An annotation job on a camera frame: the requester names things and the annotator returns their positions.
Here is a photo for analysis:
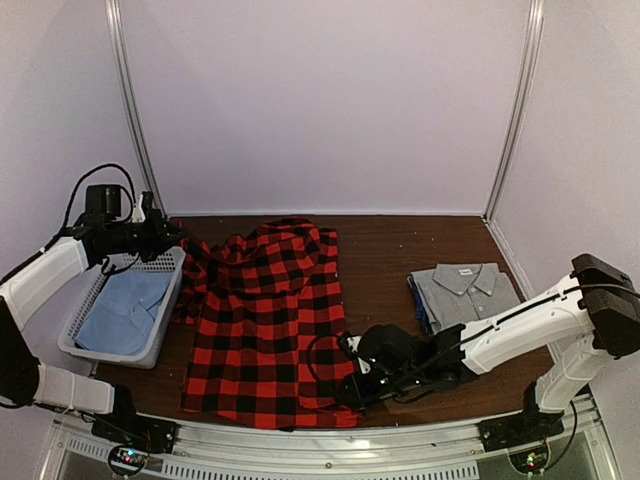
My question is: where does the aluminium corner post left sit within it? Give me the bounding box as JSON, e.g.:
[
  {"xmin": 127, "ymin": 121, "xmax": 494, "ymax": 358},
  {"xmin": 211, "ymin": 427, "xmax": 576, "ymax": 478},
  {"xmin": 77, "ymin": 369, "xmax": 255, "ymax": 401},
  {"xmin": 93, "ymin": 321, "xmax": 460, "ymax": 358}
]
[{"xmin": 104, "ymin": 0, "xmax": 166, "ymax": 214}]

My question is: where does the white plastic laundry basket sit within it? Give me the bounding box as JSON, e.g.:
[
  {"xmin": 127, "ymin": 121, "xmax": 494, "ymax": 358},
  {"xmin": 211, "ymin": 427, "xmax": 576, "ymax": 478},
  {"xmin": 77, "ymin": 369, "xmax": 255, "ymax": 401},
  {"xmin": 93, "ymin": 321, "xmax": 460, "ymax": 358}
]
[{"xmin": 57, "ymin": 247, "xmax": 185, "ymax": 370}]

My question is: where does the aluminium corner post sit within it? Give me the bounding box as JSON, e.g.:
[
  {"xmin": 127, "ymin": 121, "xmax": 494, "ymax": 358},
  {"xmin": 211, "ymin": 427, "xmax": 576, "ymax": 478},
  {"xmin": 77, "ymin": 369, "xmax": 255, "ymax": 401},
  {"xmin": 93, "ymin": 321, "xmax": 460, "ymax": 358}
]
[
  {"xmin": 104, "ymin": 0, "xmax": 166, "ymax": 214},
  {"xmin": 483, "ymin": 0, "xmax": 545, "ymax": 224}
]

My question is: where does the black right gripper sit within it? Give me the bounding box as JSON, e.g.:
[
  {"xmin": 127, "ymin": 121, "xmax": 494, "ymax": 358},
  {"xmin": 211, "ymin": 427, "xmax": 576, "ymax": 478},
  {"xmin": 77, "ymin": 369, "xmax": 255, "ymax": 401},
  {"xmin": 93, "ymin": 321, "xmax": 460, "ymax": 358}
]
[{"xmin": 334, "ymin": 367, "xmax": 421, "ymax": 412}]

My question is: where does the red black plaid shirt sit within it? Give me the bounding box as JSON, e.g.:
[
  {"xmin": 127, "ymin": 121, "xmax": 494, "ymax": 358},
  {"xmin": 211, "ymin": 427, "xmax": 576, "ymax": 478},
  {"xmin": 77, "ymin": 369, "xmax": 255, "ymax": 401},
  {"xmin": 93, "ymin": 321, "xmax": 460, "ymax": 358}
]
[{"xmin": 175, "ymin": 218, "xmax": 359, "ymax": 430}]

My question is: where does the grey folded button shirt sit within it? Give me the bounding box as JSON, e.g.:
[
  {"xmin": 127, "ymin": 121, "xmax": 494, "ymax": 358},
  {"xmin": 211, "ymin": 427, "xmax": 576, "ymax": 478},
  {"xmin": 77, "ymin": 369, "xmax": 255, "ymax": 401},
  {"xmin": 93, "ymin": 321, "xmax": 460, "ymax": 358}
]
[{"xmin": 410, "ymin": 263, "xmax": 520, "ymax": 335}]

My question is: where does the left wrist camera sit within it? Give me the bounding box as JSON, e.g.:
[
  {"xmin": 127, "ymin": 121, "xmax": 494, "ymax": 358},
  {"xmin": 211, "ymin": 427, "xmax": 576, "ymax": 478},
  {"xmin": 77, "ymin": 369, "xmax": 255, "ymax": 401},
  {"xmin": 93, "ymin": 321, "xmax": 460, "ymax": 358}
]
[{"xmin": 83, "ymin": 183, "xmax": 156, "ymax": 224}]

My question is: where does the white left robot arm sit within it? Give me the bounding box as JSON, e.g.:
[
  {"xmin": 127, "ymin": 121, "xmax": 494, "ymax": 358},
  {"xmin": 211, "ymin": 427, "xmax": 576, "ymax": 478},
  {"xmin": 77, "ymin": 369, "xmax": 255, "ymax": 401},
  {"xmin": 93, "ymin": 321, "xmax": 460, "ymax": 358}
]
[{"xmin": 1, "ymin": 217, "xmax": 187, "ymax": 444}]

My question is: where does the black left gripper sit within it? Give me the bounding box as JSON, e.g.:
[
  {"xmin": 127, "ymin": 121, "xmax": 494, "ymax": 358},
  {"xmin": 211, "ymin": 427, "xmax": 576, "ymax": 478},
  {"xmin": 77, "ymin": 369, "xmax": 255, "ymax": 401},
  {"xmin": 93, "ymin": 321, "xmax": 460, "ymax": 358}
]
[{"xmin": 107, "ymin": 209, "xmax": 188, "ymax": 264}]

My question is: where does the aluminium front rail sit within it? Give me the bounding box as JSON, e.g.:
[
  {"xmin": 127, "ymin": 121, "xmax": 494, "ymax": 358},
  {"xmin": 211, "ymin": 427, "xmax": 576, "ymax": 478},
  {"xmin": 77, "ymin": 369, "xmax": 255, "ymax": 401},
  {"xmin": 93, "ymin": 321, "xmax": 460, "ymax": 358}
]
[{"xmin": 35, "ymin": 394, "xmax": 620, "ymax": 479}]

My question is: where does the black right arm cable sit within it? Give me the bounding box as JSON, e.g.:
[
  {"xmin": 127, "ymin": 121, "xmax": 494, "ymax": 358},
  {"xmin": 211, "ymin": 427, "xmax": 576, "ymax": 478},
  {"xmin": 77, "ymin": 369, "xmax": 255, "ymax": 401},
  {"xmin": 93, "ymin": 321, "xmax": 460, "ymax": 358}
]
[{"xmin": 305, "ymin": 284, "xmax": 631, "ymax": 401}]

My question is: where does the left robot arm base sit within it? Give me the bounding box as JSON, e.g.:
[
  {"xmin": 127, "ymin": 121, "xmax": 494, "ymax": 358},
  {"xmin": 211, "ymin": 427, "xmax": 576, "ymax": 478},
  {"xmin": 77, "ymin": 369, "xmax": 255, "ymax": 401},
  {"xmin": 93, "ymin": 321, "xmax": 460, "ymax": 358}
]
[{"xmin": 84, "ymin": 385, "xmax": 178, "ymax": 479}]

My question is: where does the aluminium corner post right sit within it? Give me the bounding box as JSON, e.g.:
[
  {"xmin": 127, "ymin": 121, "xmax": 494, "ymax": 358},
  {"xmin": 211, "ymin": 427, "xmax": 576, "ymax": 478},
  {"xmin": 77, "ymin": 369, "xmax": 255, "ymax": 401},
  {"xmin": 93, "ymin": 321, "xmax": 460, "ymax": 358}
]
[{"xmin": 483, "ymin": 0, "xmax": 545, "ymax": 224}]

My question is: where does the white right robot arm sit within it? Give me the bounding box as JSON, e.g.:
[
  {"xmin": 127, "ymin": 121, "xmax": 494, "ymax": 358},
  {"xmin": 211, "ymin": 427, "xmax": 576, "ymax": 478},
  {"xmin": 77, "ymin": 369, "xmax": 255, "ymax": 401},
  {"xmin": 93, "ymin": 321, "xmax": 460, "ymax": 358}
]
[{"xmin": 333, "ymin": 254, "xmax": 639, "ymax": 442}]

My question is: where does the light blue folded shirt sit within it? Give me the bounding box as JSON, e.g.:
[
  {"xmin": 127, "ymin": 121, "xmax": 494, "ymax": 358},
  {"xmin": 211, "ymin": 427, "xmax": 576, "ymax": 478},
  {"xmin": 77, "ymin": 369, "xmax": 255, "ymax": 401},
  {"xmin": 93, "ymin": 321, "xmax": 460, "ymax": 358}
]
[{"xmin": 75, "ymin": 271, "xmax": 172, "ymax": 356}]

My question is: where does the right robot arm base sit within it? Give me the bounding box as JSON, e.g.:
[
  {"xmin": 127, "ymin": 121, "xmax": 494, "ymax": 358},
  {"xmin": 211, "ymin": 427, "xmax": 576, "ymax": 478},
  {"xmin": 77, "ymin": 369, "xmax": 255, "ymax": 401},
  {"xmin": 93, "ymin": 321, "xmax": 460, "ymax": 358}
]
[{"xmin": 477, "ymin": 383, "xmax": 564, "ymax": 476}]

